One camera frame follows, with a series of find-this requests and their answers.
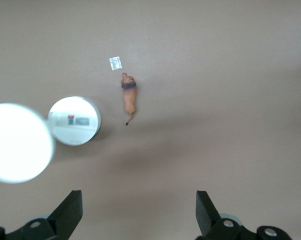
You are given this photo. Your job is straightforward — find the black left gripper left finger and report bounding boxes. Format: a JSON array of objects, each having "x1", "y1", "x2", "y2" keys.
[{"x1": 0, "y1": 189, "x2": 83, "y2": 240}]

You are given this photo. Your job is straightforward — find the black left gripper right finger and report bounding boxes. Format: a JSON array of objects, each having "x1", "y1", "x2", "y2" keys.
[{"x1": 194, "y1": 190, "x2": 291, "y2": 240}]

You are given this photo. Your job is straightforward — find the brown lion statue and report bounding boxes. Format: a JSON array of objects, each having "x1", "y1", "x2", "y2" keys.
[{"x1": 120, "y1": 72, "x2": 139, "y2": 127}]

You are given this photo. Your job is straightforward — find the white round desk lamp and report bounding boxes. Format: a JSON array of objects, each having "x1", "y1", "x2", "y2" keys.
[{"x1": 0, "y1": 95, "x2": 102, "y2": 185}]

